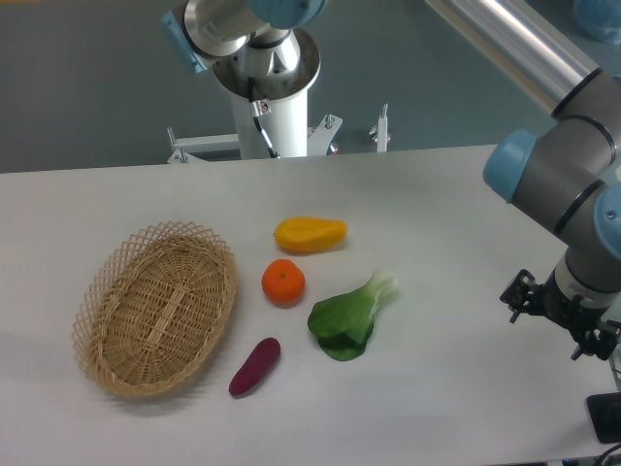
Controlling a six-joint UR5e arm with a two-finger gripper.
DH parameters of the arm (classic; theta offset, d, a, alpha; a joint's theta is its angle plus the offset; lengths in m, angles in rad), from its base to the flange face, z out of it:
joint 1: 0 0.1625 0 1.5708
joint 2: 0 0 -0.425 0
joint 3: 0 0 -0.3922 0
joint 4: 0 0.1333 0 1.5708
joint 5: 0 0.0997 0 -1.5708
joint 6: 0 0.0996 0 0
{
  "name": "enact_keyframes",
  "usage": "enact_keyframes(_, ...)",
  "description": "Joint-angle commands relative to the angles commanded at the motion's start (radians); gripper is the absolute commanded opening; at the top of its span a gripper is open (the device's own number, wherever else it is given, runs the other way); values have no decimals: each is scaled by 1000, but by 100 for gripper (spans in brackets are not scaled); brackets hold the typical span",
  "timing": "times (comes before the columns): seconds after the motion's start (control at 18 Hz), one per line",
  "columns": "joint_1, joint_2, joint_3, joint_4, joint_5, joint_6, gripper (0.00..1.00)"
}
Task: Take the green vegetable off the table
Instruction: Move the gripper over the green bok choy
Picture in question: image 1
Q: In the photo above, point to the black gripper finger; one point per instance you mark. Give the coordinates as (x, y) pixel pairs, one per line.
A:
(595, 336)
(523, 295)

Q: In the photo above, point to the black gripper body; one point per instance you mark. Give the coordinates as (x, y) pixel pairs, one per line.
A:
(567, 311)

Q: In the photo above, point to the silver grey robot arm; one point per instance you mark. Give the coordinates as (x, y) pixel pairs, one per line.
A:
(555, 179)

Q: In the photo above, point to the green bok choy vegetable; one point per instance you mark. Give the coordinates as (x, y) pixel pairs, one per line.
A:
(343, 324)

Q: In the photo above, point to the black device on table edge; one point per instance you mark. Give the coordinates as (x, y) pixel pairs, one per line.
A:
(604, 411)

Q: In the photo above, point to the yellow papaya half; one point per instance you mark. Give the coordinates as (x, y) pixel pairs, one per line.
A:
(303, 234)

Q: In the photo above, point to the orange mandarin fruit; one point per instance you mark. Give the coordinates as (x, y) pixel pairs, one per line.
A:
(283, 283)

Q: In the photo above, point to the purple sweet potato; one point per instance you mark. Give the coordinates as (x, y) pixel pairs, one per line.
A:
(256, 368)

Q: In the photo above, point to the blue plastic object background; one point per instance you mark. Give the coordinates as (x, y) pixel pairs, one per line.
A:
(600, 19)

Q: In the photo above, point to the woven wicker basket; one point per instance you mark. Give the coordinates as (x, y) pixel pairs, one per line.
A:
(156, 310)

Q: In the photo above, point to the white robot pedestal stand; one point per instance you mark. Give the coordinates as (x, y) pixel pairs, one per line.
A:
(268, 81)

